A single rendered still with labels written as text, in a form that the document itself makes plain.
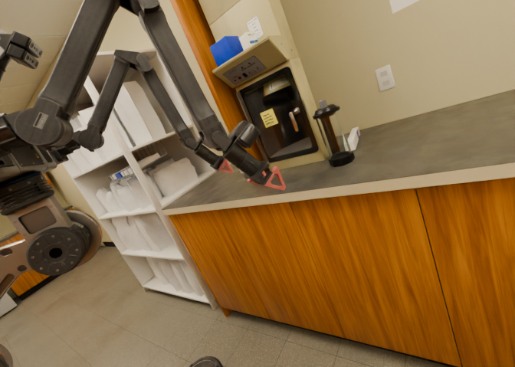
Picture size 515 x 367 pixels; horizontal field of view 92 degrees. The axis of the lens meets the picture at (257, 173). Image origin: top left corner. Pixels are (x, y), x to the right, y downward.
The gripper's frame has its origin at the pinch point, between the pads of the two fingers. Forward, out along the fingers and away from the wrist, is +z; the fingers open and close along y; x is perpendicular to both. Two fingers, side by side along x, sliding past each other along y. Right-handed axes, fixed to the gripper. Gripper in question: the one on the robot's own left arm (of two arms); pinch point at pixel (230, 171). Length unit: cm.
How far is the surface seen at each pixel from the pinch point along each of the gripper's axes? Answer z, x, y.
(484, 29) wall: 39, -101, -61
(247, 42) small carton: -31, -45, -22
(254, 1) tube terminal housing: -38, -60, -22
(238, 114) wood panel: -11.7, -27.7, 4.9
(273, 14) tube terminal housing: -29, -59, -27
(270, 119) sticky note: -0.8, -30.3, -11.4
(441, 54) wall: 38, -92, -48
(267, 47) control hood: -24, -45, -30
